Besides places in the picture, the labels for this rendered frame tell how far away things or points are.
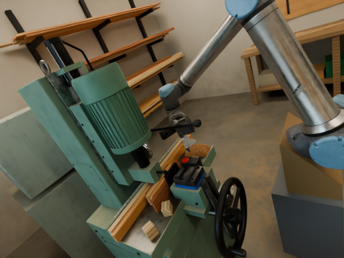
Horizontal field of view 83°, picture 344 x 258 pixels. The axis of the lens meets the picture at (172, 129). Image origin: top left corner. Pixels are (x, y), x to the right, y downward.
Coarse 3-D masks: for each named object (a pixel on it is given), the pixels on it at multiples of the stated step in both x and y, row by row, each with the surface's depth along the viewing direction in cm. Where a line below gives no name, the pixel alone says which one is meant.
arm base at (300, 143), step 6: (294, 126) 96; (300, 126) 92; (288, 132) 96; (294, 132) 93; (300, 132) 90; (288, 138) 94; (294, 138) 93; (300, 138) 90; (294, 144) 91; (300, 144) 90; (306, 144) 88; (300, 150) 90; (306, 150) 89; (306, 156) 90
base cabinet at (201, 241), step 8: (216, 200) 104; (208, 216) 96; (200, 224) 89; (208, 224) 96; (200, 232) 89; (208, 232) 95; (224, 232) 109; (104, 240) 106; (112, 240) 99; (192, 240) 84; (200, 240) 89; (208, 240) 94; (224, 240) 109; (232, 240) 118; (112, 248) 108; (120, 248) 99; (192, 248) 83; (200, 248) 88; (208, 248) 94; (216, 248) 100; (120, 256) 109; (128, 256) 100; (136, 256) 92; (184, 256) 79; (192, 256) 83; (200, 256) 88; (208, 256) 93; (216, 256) 100
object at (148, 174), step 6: (150, 162) 87; (156, 162) 85; (132, 168) 88; (138, 168) 86; (144, 168) 84; (150, 168) 82; (156, 168) 85; (132, 174) 89; (138, 174) 86; (144, 174) 84; (150, 174) 82; (156, 174) 84; (138, 180) 90; (144, 180) 87; (150, 180) 84; (156, 180) 84
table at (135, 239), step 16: (208, 160) 99; (144, 208) 83; (176, 208) 76; (192, 208) 77; (208, 208) 76; (144, 224) 75; (160, 224) 73; (176, 224) 75; (128, 240) 72; (144, 240) 69; (160, 240) 67; (144, 256) 67; (160, 256) 67
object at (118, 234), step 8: (176, 152) 105; (168, 160) 101; (176, 160) 103; (144, 192) 85; (144, 200) 84; (136, 208) 80; (128, 216) 77; (136, 216) 80; (120, 224) 75; (128, 224) 76; (120, 232) 73; (120, 240) 73
